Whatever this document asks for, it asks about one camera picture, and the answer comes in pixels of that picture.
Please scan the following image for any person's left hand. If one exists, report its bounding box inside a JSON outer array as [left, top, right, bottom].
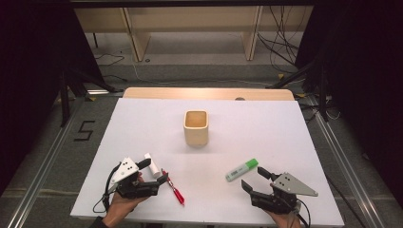
[[102, 191, 150, 228]]

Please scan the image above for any beige square pen holder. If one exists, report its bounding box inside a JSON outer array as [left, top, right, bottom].
[[183, 109, 209, 147]]

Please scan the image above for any green highlighter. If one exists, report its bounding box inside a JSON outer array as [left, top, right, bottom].
[[224, 158, 259, 182]]

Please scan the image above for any white glue stick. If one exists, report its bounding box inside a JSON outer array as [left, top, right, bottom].
[[144, 152, 162, 179]]

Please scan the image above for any person's right hand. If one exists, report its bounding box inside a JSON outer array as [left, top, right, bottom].
[[264, 209, 302, 228]]

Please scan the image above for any thin black floor cable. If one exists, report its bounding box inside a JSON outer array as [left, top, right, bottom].
[[94, 52, 125, 67]]

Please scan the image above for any bundle of black cables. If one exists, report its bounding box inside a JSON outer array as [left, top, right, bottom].
[[257, 5, 305, 74]]

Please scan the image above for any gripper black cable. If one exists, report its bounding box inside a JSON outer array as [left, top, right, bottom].
[[289, 198, 312, 228], [92, 162, 123, 214]]

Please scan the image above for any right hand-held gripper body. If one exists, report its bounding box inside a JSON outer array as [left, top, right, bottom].
[[250, 172, 318, 215]]

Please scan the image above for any black curtain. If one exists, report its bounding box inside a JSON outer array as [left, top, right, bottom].
[[0, 0, 106, 195], [294, 0, 403, 210]]

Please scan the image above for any red pen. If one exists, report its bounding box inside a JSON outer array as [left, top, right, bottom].
[[162, 169, 185, 206]]

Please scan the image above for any white board sheet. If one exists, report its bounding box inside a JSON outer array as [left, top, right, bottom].
[[69, 97, 345, 228]]

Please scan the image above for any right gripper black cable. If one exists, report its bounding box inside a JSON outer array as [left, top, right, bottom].
[[289, 198, 312, 228]]

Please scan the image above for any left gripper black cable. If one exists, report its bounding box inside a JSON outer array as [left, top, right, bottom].
[[92, 162, 123, 214]]

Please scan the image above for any beige wooden desk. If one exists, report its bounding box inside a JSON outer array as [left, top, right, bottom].
[[74, 7, 315, 63]]

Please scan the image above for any aluminium floor rail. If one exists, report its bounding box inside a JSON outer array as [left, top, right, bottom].
[[305, 94, 386, 228], [6, 104, 84, 228]]

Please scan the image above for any light wooden table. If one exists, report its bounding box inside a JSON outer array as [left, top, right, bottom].
[[123, 87, 296, 102]]

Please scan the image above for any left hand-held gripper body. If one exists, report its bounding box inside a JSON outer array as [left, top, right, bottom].
[[108, 157, 160, 200]]

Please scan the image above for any black tripod stand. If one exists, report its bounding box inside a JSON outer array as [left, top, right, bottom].
[[58, 67, 125, 127], [265, 47, 331, 123]]

